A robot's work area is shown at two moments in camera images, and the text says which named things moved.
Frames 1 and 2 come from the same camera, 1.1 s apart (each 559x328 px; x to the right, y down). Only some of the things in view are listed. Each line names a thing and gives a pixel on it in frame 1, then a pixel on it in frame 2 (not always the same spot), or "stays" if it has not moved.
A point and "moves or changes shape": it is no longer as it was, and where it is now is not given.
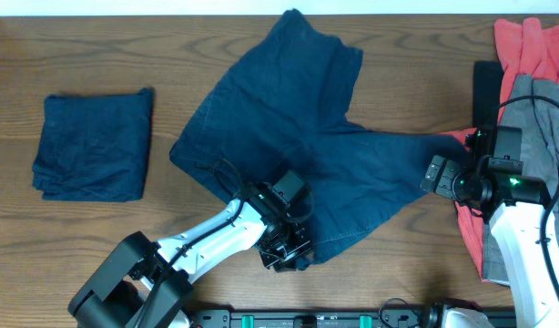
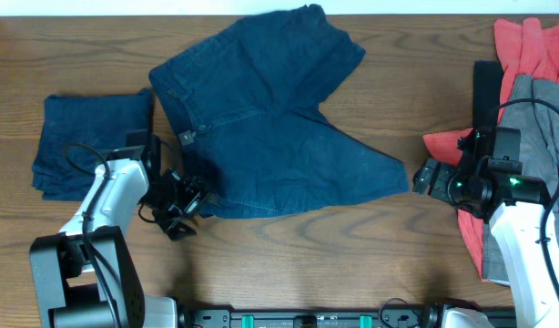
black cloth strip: [486, 90] stays
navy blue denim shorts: [286, 104] moves or changes shape
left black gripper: [301, 247] -> [197, 190]
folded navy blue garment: [94, 148] stays
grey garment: [542, 109] stays
